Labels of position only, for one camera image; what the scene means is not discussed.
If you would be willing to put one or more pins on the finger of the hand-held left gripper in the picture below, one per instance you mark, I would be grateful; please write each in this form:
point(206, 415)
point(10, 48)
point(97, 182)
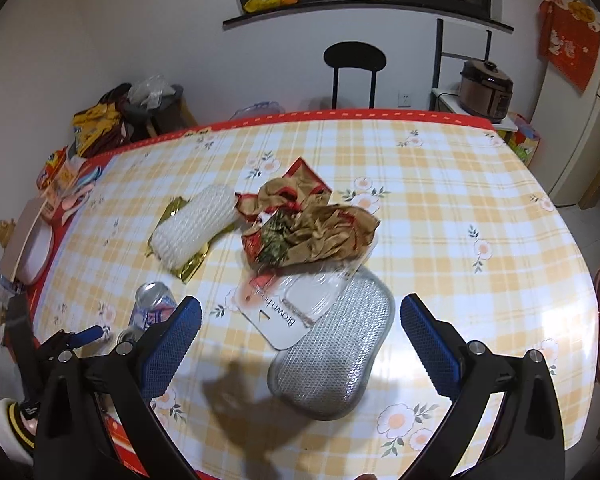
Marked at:
point(90, 335)

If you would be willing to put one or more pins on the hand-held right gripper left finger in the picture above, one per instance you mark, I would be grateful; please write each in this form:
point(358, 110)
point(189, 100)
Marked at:
point(172, 345)

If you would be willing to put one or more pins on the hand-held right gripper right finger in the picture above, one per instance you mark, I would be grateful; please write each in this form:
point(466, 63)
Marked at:
point(432, 345)

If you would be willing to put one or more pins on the crushed drink can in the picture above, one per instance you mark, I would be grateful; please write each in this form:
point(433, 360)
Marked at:
point(150, 305)

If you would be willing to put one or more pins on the gold foil wrapper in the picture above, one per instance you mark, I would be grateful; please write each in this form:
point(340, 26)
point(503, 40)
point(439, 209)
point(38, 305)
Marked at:
point(190, 270)

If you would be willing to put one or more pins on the clear blister pack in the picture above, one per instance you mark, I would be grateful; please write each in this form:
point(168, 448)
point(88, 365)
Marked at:
point(285, 320)

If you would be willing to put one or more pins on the white foam net sleeve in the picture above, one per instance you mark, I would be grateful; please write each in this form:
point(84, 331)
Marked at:
point(195, 225)

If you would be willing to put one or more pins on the brown red wrapper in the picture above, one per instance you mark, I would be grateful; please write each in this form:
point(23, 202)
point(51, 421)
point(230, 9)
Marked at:
point(315, 230)

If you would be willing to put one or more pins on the person's left forearm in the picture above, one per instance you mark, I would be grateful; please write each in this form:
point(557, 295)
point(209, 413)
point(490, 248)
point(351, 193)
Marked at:
point(7, 430)

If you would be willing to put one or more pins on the white paper box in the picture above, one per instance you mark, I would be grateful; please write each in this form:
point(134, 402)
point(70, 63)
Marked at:
point(27, 245)

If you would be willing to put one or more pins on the checkered floral tablecloth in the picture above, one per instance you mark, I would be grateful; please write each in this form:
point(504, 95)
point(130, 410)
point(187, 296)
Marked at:
point(455, 200)

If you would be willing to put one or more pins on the orange packet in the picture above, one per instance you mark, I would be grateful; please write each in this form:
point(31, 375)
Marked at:
point(55, 170)

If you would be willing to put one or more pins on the yellow snack bags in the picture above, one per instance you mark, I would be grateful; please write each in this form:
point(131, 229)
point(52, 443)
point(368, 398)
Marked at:
point(97, 127)

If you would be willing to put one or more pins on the colourful gift bag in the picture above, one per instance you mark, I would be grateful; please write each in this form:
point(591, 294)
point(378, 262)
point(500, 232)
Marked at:
point(525, 140)

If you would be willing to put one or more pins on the red printed tablecloth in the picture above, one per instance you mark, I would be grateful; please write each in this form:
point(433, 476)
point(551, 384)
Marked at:
point(380, 114)

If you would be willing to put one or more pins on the dark bin with plastic bag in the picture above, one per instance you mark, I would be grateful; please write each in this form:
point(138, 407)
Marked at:
point(152, 105)

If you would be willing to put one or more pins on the black metal rack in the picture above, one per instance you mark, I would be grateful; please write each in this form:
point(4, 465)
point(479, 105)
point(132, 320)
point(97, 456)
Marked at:
point(447, 102)

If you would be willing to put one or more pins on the clear plastic container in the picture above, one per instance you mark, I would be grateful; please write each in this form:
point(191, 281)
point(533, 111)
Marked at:
point(257, 109)

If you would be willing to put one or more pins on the white refrigerator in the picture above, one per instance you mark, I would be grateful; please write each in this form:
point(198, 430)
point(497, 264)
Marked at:
point(585, 135)

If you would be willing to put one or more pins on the brown pressure cooker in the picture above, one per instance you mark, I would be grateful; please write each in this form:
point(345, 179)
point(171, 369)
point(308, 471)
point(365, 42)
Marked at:
point(482, 87)

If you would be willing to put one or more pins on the black round chair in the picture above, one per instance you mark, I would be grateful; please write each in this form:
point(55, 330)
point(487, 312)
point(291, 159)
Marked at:
point(355, 55)

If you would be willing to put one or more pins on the red printed cloth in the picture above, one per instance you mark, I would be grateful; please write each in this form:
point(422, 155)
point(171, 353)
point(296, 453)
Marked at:
point(570, 40)

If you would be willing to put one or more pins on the black window sill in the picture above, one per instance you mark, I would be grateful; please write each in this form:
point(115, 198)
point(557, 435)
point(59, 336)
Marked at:
point(380, 10)

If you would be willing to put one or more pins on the yellow snack packet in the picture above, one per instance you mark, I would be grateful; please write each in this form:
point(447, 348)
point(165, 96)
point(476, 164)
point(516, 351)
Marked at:
point(270, 2)

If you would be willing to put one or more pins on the white wall socket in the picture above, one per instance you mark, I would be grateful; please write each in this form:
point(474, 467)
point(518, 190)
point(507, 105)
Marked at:
point(404, 98)

